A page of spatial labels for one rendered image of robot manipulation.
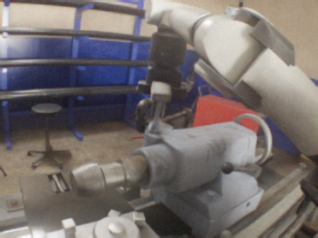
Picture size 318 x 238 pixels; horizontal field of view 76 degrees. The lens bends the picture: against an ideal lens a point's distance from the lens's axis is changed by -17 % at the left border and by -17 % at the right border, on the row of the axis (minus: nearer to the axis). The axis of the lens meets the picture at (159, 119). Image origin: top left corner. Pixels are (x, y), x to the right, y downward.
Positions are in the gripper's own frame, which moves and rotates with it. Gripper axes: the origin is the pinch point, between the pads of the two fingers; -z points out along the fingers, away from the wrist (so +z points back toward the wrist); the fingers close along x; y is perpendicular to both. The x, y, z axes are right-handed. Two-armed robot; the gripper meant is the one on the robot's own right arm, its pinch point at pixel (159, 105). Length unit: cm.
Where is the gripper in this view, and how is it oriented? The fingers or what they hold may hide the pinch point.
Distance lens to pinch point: 61.5
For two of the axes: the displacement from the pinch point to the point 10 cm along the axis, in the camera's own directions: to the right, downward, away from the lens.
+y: -0.9, -3.3, 9.4
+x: 9.9, 1.0, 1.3
